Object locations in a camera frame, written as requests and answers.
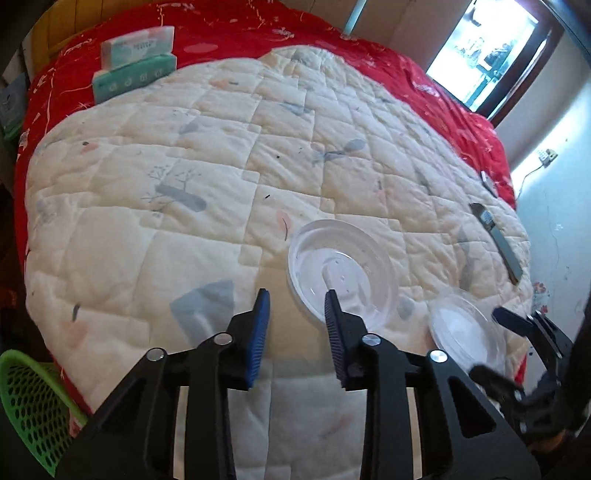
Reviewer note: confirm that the red bed duvet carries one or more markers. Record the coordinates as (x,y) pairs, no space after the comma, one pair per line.
(210,31)

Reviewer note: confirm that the white tissue pack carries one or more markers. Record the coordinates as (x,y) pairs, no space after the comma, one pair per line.
(133,47)

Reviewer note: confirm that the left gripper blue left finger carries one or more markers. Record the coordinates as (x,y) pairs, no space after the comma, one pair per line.
(258,322)

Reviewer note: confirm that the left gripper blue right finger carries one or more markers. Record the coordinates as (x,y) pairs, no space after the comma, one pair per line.
(346,332)

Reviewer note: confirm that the clear plastic bowl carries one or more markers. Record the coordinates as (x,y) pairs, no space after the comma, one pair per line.
(460,328)

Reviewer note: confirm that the white quilted blanket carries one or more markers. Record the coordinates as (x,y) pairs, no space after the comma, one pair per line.
(157,215)

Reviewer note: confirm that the clear plastic lid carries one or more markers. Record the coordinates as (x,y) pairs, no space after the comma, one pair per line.
(334,255)

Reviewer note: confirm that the green mesh trash basket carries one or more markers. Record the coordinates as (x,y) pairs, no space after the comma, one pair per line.
(39,408)

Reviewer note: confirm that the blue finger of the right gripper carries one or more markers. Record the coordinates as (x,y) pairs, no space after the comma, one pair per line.
(495,385)
(513,322)

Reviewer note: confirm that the wooden headboard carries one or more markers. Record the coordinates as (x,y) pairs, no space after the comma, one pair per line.
(64,20)

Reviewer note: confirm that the black smartphone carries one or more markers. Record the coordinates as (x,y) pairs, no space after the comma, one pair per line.
(513,266)

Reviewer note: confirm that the blue paper bag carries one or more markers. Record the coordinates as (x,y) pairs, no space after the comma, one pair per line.
(13,106)

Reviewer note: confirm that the bright window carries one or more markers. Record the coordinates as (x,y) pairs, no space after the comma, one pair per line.
(482,47)

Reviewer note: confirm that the teal tissue box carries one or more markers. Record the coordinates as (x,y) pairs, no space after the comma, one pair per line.
(109,84)

